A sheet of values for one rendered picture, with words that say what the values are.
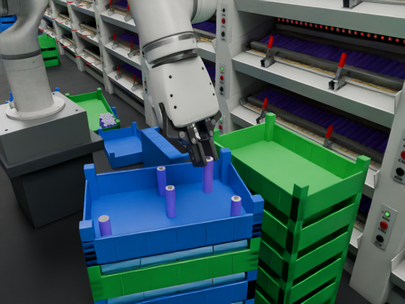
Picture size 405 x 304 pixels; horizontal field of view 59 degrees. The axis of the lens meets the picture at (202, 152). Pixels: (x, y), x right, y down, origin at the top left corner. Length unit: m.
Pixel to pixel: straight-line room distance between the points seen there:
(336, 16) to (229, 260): 0.63
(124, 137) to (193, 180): 1.20
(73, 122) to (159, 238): 0.74
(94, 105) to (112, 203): 1.46
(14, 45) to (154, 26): 0.75
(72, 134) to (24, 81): 0.22
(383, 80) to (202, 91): 0.53
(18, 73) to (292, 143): 0.85
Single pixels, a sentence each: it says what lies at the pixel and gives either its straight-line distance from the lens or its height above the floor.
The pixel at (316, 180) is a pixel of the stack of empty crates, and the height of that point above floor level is 0.40.
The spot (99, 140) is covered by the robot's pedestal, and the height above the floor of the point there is 0.28.
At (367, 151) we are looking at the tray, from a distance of 1.05.
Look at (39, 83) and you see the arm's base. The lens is 1.29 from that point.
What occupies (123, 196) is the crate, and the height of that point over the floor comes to 0.40.
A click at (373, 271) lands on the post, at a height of 0.10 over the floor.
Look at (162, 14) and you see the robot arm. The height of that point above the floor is 0.77.
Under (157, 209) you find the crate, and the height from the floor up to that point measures 0.40.
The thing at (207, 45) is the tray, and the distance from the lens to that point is 1.45.
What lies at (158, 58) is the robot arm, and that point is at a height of 0.71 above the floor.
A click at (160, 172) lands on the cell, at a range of 0.72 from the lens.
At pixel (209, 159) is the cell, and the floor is 0.55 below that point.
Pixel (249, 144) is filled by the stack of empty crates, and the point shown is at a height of 0.40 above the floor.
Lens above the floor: 0.84
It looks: 28 degrees down
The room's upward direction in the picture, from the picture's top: straight up
